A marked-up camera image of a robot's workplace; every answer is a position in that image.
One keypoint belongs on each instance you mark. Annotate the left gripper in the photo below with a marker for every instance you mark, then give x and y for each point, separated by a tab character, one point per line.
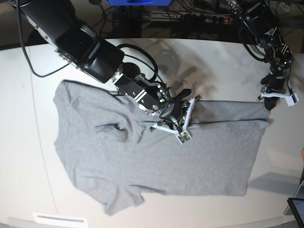
273	83

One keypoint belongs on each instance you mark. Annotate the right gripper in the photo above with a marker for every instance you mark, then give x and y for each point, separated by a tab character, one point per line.
176	113

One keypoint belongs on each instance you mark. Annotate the grey T-shirt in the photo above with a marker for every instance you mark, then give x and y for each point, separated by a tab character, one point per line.
109	153

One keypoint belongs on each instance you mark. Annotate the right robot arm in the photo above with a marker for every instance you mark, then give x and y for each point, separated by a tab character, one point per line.
81	45

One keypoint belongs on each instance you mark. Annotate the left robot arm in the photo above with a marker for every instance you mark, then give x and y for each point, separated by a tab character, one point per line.
260	35

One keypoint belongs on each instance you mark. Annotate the black power strip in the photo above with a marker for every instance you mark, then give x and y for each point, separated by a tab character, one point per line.
199	17

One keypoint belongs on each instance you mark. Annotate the black tablet screen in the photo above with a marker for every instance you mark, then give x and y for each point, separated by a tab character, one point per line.
297	207

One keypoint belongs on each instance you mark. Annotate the white paper label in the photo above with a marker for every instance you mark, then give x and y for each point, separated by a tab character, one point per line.
56	220

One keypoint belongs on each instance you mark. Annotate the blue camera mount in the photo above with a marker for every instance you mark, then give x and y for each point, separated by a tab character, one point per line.
139	2

